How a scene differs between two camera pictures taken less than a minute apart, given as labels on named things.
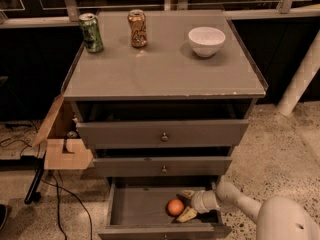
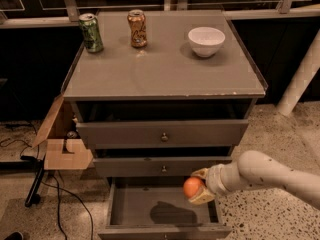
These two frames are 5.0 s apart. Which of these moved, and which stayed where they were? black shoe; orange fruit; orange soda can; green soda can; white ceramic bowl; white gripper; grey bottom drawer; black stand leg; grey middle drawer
Moved: black shoe; white gripper; orange fruit
Stayed: orange soda can; white ceramic bowl; grey middle drawer; green soda can; grey bottom drawer; black stand leg
